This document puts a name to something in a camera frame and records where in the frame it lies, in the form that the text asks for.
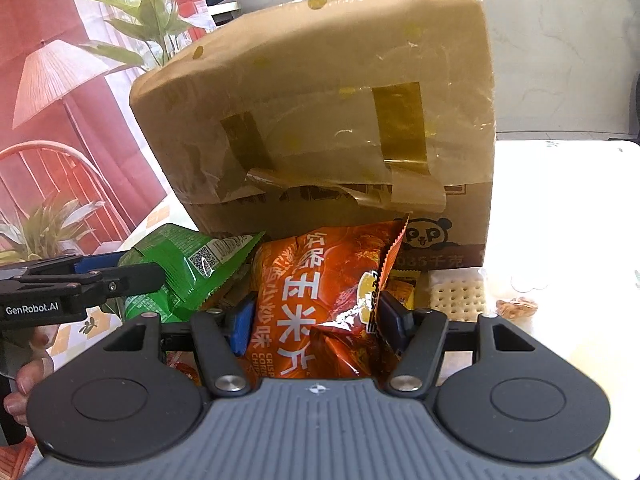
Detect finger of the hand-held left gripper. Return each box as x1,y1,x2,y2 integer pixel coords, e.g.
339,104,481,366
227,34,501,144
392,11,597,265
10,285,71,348
0,252,131,277
20,262,166,304

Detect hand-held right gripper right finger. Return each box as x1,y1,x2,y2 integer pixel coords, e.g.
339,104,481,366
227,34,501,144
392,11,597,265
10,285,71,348
377,291,538,400

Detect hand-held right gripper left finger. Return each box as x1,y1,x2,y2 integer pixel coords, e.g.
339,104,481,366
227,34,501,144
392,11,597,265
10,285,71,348
102,291,259,398

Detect green snack bag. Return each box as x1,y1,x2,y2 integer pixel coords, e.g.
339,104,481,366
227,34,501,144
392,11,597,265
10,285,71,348
117,223,266,324

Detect orange corn chips bag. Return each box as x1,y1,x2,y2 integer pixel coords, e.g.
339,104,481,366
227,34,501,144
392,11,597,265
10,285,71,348
249,215,410,382

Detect taped cardboard box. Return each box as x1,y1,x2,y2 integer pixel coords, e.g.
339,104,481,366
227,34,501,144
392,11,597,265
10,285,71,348
129,0,499,274

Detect person's left hand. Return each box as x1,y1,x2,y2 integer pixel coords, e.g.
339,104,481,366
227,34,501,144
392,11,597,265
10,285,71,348
2,324,55,428

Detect yellow snack packet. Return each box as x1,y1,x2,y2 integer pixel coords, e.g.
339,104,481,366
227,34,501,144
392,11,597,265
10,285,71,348
387,270,422,312

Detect clear cracker packet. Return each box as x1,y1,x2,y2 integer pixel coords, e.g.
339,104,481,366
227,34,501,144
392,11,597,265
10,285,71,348
426,266,489,324

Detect red snack packet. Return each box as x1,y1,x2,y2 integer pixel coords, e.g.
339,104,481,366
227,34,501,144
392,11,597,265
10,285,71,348
164,351,202,387

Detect printed red backdrop cloth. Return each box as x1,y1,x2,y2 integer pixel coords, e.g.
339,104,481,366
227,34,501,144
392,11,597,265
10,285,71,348
0,0,217,263

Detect floral tablecloth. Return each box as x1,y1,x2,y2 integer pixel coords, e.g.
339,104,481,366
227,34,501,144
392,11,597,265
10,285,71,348
0,138,640,467

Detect white washing machine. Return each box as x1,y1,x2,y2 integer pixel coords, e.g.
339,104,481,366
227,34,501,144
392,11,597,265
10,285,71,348
210,1,244,28

